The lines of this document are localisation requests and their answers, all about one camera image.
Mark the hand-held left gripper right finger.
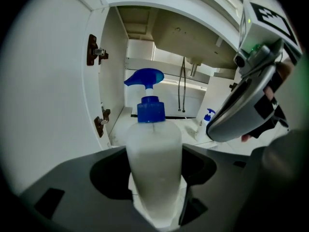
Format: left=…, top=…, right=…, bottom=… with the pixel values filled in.
left=178, top=143, right=253, bottom=232

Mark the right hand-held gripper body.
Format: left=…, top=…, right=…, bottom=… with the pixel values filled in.
left=234, top=0, right=304, bottom=140

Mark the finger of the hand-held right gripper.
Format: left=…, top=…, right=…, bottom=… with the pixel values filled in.
left=206, top=65, right=277, bottom=143

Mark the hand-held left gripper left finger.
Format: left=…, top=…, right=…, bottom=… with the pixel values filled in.
left=18, top=145, right=158, bottom=232

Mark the white sink cabinet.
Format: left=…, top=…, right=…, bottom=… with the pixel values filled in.
left=7, top=0, right=244, bottom=154

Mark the white ceramic sink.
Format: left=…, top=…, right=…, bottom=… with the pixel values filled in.
left=153, top=14, right=239, bottom=70

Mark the person's right hand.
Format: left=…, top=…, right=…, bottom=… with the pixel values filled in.
left=241, top=59, right=295, bottom=142

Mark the metal drain pipe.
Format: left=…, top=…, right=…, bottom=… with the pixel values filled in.
left=189, top=61, right=202, bottom=78

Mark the white cabinet door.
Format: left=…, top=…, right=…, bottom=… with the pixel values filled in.
left=7, top=0, right=107, bottom=152

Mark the braided metal hose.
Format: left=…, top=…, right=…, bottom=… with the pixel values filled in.
left=177, top=57, right=186, bottom=112
left=182, top=57, right=188, bottom=113

